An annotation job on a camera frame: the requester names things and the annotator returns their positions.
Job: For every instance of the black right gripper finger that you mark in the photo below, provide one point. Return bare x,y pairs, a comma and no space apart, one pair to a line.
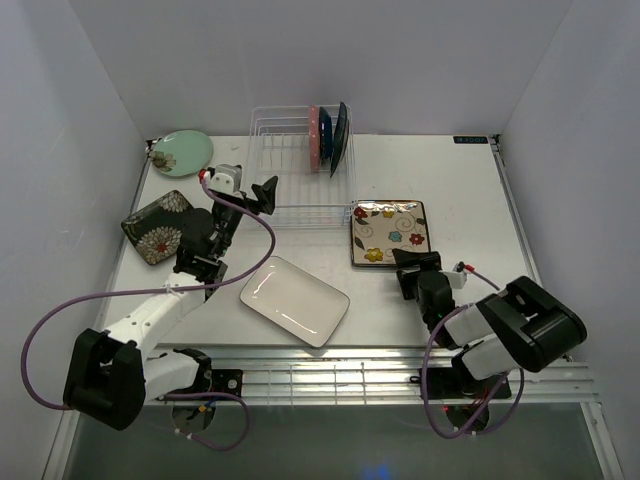
430,261
406,259

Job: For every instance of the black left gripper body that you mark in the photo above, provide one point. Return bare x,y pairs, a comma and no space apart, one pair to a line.
229,216

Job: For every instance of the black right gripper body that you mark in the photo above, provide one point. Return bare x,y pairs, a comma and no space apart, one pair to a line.
409,284

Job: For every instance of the cream floral square plate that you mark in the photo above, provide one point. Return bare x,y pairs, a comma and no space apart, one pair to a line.
379,227

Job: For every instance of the dark blue leaf plate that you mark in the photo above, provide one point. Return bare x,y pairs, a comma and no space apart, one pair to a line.
326,134

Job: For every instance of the teal leaf-shaped plate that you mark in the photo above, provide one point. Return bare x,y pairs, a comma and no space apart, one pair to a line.
340,137

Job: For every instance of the pink polka dot plate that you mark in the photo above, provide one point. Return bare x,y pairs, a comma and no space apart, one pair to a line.
314,139

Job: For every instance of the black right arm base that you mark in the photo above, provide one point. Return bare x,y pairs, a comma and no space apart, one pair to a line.
447,383

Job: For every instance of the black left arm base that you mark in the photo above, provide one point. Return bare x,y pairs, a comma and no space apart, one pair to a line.
228,381

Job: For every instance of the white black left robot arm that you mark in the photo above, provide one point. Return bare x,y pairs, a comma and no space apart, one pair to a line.
113,372

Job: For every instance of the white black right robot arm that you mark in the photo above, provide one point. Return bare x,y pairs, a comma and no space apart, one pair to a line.
519,326

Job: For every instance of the black floral square plate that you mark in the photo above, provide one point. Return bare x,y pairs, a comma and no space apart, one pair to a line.
155,230

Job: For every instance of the mint green round plate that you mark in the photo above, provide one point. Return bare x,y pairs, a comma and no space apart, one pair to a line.
181,153

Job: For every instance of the white rectangular plate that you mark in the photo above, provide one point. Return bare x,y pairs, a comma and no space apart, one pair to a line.
296,301

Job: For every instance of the black logo label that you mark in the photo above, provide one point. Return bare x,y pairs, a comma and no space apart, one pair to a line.
470,140

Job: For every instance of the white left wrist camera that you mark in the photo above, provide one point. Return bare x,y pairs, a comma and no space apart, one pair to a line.
223,178

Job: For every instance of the white wire dish rack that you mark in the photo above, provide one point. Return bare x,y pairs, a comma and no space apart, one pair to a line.
278,146

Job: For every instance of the aluminium rail frame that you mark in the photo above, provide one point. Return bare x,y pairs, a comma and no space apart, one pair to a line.
296,376

